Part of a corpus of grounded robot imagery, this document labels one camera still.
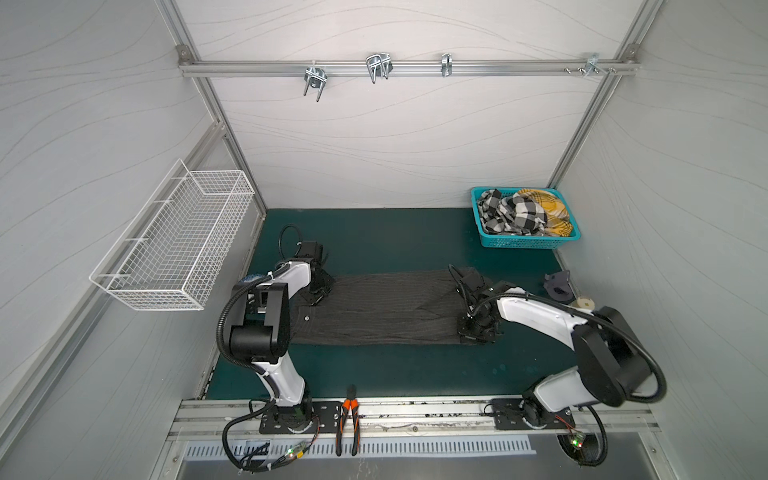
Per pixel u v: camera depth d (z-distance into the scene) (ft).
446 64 2.57
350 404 2.46
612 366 1.44
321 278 2.90
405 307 2.90
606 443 2.26
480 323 2.40
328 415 2.41
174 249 2.26
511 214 3.38
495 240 3.41
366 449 2.30
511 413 2.37
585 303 2.69
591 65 2.51
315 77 2.66
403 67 2.58
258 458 2.26
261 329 1.57
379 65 2.51
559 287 3.14
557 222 3.40
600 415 2.35
